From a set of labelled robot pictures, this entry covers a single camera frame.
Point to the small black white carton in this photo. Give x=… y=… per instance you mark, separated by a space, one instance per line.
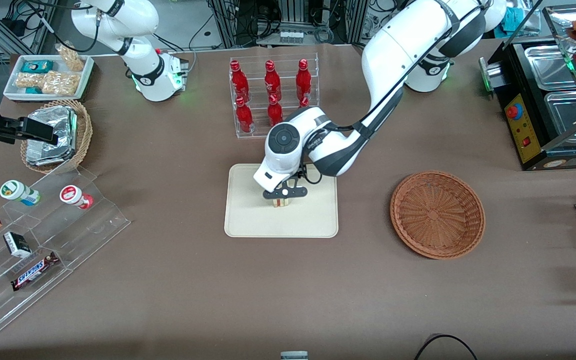
x=16 y=245

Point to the clear bag of crackers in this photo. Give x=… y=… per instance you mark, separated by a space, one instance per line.
x=60 y=82
x=72 y=57
x=29 y=80

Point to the round brown wicker basket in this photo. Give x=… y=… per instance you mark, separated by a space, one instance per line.
x=438 y=215

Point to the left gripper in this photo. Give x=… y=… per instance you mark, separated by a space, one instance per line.
x=296 y=176

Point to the red cola bottle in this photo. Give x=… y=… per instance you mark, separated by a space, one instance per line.
x=239 y=82
x=274 y=112
x=244 y=117
x=303 y=80
x=304 y=102
x=270 y=82

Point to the black food warmer cabinet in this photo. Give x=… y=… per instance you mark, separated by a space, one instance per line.
x=528 y=120

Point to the snickers chocolate bar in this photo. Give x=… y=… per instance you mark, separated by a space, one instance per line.
x=33 y=272

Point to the clear acrylic stepped shelf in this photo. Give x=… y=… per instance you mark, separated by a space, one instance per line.
x=78 y=235

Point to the clear acrylic bottle rack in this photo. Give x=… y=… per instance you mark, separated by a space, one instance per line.
x=255 y=130

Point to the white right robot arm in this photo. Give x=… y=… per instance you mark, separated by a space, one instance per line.
x=143 y=60

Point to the red cap yogurt bottle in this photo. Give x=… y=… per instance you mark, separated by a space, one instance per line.
x=74 y=196

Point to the grey device edge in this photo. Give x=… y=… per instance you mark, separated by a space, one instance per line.
x=294 y=355

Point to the light wicker basket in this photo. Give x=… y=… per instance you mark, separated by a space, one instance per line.
x=84 y=135

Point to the small teal snack box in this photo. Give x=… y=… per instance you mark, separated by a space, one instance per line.
x=33 y=90

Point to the triangle sandwich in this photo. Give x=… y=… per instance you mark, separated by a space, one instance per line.
x=280 y=202

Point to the silver foil wrapped package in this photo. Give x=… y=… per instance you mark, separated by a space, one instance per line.
x=53 y=135

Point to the beige plastic tray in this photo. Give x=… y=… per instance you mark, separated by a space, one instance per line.
x=248 y=215

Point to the white power strip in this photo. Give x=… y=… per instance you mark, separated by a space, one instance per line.
x=291 y=37

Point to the green cap yogurt bottle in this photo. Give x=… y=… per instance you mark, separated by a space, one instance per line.
x=15 y=191

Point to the white rectangular snack tray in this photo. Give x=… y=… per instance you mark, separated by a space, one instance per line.
x=13 y=90

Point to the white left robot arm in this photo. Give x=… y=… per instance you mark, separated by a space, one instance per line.
x=393 y=45

